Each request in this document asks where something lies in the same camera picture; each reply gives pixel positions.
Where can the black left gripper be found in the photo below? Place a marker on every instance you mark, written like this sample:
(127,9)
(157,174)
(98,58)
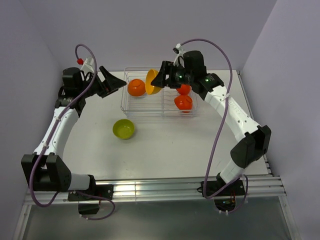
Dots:
(110,85)

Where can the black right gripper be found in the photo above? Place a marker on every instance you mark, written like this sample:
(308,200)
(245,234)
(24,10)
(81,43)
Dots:
(168,68)

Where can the white bowl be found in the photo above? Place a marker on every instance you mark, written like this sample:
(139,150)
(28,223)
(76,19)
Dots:
(136,88)

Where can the orange bowl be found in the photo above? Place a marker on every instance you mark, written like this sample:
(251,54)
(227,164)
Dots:
(184,89)

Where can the orange bowl carried to rack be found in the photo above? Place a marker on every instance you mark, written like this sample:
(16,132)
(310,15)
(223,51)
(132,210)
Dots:
(184,103)

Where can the green bowl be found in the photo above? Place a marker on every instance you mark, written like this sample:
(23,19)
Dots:
(123,129)

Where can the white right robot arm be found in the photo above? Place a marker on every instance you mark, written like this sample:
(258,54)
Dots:
(252,139)

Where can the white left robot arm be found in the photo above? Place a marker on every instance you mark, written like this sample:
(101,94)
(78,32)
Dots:
(44,169)

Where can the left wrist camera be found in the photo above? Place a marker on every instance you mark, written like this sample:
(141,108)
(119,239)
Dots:
(87,65)

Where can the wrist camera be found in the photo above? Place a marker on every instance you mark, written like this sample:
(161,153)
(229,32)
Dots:
(87,65)
(178,53)

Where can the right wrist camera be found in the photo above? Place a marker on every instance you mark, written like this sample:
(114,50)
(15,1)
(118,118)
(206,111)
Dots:
(178,53)

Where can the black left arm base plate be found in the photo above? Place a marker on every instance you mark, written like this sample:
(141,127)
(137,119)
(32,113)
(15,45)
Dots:
(103,191)

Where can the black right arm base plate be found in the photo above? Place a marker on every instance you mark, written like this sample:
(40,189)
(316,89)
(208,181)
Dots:
(235,189)

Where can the aluminium table edge rail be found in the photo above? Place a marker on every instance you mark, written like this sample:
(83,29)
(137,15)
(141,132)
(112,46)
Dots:
(179,189)

